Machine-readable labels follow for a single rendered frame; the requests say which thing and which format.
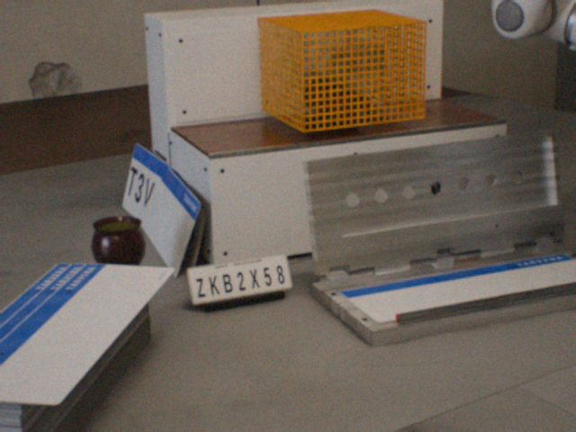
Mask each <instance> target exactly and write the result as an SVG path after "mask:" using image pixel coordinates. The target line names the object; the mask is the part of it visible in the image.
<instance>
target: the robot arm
mask: <svg viewBox="0 0 576 432"><path fill-rule="evenodd" d="M491 10H492V18H493V23H494V25H495V28H496V29H497V30H498V32H499V33H501V34H502V35H503V36H504V37H506V38H509V39H513V40H520V39H524V38H528V37H531V36H534V35H540V36H545V37H547V38H549V39H552V40H554V41H559V42H564V43H566V44H569V45H570V46H569V48H570V49H572V50H576V0H492V2H491Z"/></svg>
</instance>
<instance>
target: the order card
mask: <svg viewBox="0 0 576 432"><path fill-rule="evenodd" d="M186 272H187V276H188V281H189V286H190V292H191V297H192V302H193V304H200V303H205V302H215V301H219V300H225V299H229V298H235V297H240V296H246V295H251V294H261V293H271V292H276V291H281V290H286V289H292V288H293V284H292V278H291V274H290V269H289V265H288V259H287V255H286V253H282V254H275V255H271V256H260V257H254V258H249V259H243V260H238V261H231V262H227V263H220V264H215V265H205V266H199V267H193V268H188V269H187V270H186Z"/></svg>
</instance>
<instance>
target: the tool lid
mask: <svg viewBox="0 0 576 432"><path fill-rule="evenodd" d="M302 166H303V175H304V183H305V192H306V200H307V207H308V216H309V224H310V240H311V247H312V256H313V264H314V273H315V275H326V274H329V268H330V267H335V266H345V270H347V271H353V270H358V269H364V268H368V267H371V269H373V270H374V273H373V275H382V274H388V273H398V272H403V271H409V270H410V260H416V259H421V258H426V257H436V256H437V250H441V249H446V248H450V252H454V253H457V252H468V251H474V250H477V251H478V252H479V251H480V252H481V255H480V256H479V257H490V256H496V255H506V254H512V253H513V252H514V244H516V243H521V242H527V241H532V240H537V233H543V232H548V231H549V236H551V237H558V236H563V235H564V230H563V211H562V201H561V190H560V180H559V171H560V170H559V159H558V149H557V139H556V130H542V131H535V132H528V133H520V134H514V135H507V136H499V137H492V138H485V139H472V140H465V141H457V142H450V143H444V144H436V145H428V146H421V147H415V148H401V149H394V150H387V151H380V152H373V153H366V154H359V155H352V156H344V157H332V158H317V159H310V160H303V161H302ZM514 171H518V172H519V174H520V179H519V181H518V182H517V183H513V182H512V181H511V176H512V173H513V172H514ZM487 175H492V176H493V177H494V184H493V185H492V186H491V187H488V186H487V185H486V184H485V182H484V179H485V176H487ZM462 177H464V178H466V179H467V181H468V186H467V188H466V190H464V191H461V190H460V189H459V187H458V181H459V180H460V178H462ZM435 181H438V182H439V183H440V184H441V191H440V193H439V194H437V195H434V194H432V192H431V185H432V184H433V183H434V182H435ZM406 185H411V186H412V188H413V190H414V194H413V196H412V197H411V198H410V199H406V198H405V197H404V195H403V189H404V187H405V186H406ZM379 189H383V190H384V191H385V194H386V197H385V200H384V201H383V202H382V203H378V202H377V201H376V200H375V198H374V195H375V193H376V191H377V190H379ZM351 193H352V194H355V196H356V198H357V203H356V204H355V205H354V206H352V207H350V206H348V205H347V204H346V198H347V196H348V195H349V194H351Z"/></svg>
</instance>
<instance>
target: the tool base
mask: <svg viewBox="0 0 576 432"><path fill-rule="evenodd" d="M560 242H562V240H561V238H554V239H551V238H548V237H541V238H537V240H532V241H531V243H526V244H521V245H515V246H514V252H513V253H512V254H506V255H496V256H486V257H479V256H480V255H481V252H480V251H479V252H474V253H472V252H469V253H463V254H458V255H451V254H449V253H447V252H445V253H440V254H437V256H432V257H431V259H427V260H421V261H417V262H411V263H409V264H410V269H409V271H403V272H398V273H388V274H378V275H373V273H374V270H373V269H369V270H364V271H359V272H348V273H347V272H345V271H343V270H340V271H329V274H325V276H322V277H319V283H313V284H312V295H313V296H314V297H315V298H317V299H318V300H319V301H320V302H321V303H322V304H323V305H324V306H325V307H326V308H327V309H329V310H330V311H331V312H332V313H334V314H335V315H336V316H337V317H338V318H339V319H341V320H343V321H344V322H345V323H346V324H347V325H348V326H349V327H350V328H351V329H352V330H353V331H354V332H355V333H356V334H358V335H359V336H360V337H361V338H362V339H364V340H365V341H366V342H367V343H368V344H370V345H371V347H378V346H382V345H387V344H392V343H397V342H401V341H405V340H410V339H414V338H423V337H427V336H432V335H436V334H441V333H446V332H450V331H454V330H455V331H458V330H464V329H472V328H477V327H481V326H486V325H490V324H494V323H500V322H504V321H509V320H517V319H522V318H525V317H530V316H535V315H536V316H540V315H545V314H549V313H554V312H558V311H567V310H572V309H576V290H571V291H570V290H568V291H563V292H554V293H549V294H544V295H539V296H535V297H529V298H525V299H520V300H515V301H507V302H502V303H497V304H492V305H487V306H479V307H473V308H469V309H464V310H455V311H450V312H446V313H441V314H437V315H431V316H426V317H422V318H417V319H409V320H404V321H399V322H398V321H397V320H391V321H386V322H375V321H372V320H371V319H370V318H369V317H368V316H367V315H366V314H364V313H363V312H362V311H361V310H359V309H358V308H357V307H356V306H355V305H354V304H353V303H352V302H350V301H349V300H348V299H346V298H345V297H344V295H342V294H340V292H343V291H347V290H353V289H358V288H364V287H368V286H373V285H378V284H388V283H392V282H398V281H403V280H409V279H414V278H418V277H423V276H429V275H443V274H448V273H453V272H459V271H463V270H469V269H474V268H479V267H485V266H494V265H499V264H505V263H510V262H514V261H519V260H525V259H530V258H535V257H550V256H556V255H560V254H562V255H566V256H567V257H570V258H572V259H574V260H576V256H571V254H573V253H572V251H571V250H569V249H568V248H566V249H564V248H562V247H559V246H558V245H556V244H555V243H560ZM332 293H335V294H332ZM362 319H368V321H366V320H362Z"/></svg>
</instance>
